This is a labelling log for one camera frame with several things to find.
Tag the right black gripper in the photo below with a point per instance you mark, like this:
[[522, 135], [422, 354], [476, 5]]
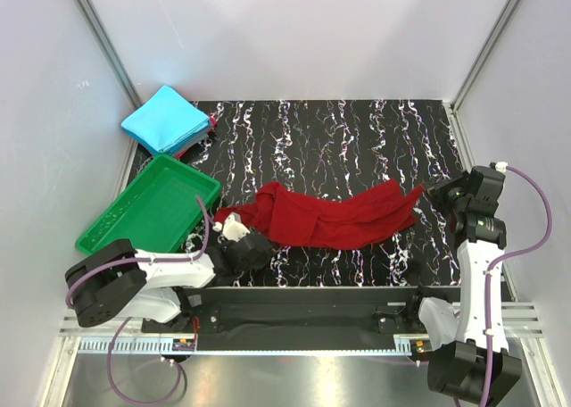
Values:
[[436, 192]]

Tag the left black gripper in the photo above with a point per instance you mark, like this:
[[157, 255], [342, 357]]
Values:
[[264, 260]]

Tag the red t shirt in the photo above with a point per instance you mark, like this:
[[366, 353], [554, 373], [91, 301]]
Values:
[[292, 219]]

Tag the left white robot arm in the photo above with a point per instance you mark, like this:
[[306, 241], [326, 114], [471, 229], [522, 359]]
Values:
[[120, 281]]

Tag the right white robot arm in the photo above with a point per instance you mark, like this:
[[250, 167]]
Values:
[[470, 359]]

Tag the green plastic tray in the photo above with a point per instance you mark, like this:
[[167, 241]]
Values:
[[157, 211]]

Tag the folded grey shirt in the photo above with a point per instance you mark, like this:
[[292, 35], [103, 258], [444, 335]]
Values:
[[196, 139]]

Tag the folded light blue shirt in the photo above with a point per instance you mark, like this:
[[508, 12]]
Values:
[[165, 122]]

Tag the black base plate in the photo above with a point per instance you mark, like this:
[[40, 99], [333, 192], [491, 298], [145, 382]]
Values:
[[315, 315]]

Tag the white slotted cable duct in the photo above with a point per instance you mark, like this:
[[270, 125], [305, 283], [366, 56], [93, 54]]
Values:
[[398, 345]]

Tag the left aluminium frame post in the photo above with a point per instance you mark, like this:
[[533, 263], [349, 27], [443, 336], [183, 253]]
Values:
[[98, 30]]

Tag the aluminium frame post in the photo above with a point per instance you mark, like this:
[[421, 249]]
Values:
[[98, 30], [500, 25]]

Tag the right aluminium frame post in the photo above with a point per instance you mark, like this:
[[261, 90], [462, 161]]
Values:
[[500, 25]]

